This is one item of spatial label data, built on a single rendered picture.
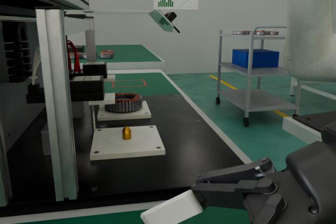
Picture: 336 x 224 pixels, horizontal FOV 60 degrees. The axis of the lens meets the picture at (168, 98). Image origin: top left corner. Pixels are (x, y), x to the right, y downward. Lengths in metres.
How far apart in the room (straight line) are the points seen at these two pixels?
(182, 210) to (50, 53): 0.27
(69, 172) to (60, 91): 0.12
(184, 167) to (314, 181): 0.33
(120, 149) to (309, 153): 0.41
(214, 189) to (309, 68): 0.58
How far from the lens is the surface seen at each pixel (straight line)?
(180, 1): 6.09
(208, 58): 6.28
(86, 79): 0.61
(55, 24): 0.42
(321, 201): 0.27
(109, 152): 0.60
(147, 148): 0.61
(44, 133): 0.63
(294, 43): 0.82
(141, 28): 5.96
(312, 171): 0.27
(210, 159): 0.59
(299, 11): 0.76
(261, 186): 0.30
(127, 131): 0.65
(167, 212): 0.37
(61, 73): 0.42
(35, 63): 0.62
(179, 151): 0.62
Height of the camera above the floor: 1.03
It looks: 14 degrees down
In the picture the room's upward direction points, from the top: straight up
